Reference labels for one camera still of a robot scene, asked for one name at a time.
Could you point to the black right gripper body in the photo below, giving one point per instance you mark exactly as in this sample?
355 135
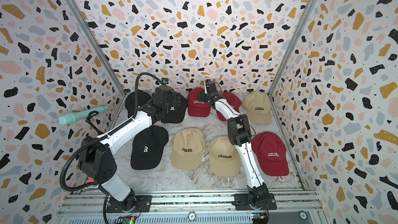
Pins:
205 97

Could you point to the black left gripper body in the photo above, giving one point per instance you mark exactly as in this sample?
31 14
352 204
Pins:
175 98

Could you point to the red cap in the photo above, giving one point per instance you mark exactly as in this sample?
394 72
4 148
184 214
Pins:
233 100
195 107
271 154

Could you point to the beige cap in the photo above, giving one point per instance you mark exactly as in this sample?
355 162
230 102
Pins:
187 149
258 108
223 157

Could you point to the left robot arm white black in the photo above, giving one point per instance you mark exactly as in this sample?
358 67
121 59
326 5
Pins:
97 158

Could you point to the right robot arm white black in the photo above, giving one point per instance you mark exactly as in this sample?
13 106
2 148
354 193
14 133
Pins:
239 134

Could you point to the black cap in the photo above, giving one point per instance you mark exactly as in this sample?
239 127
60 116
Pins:
147 148
177 110
141 98

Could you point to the black cap far left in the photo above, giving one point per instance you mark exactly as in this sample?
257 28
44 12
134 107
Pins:
141 98

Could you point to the black cap front left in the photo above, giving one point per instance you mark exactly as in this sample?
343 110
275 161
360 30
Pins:
147 148

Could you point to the mint green microphone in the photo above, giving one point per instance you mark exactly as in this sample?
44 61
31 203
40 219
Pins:
71 118

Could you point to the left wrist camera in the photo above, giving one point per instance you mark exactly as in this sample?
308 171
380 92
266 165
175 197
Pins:
165 81

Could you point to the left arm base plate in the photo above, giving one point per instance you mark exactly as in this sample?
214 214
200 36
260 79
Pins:
135 204

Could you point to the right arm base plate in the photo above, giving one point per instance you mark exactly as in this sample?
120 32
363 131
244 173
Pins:
241 203

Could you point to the colourful box by left wall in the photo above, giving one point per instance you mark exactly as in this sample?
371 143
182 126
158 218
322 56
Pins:
90 180

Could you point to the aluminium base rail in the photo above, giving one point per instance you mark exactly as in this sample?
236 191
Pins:
195 207

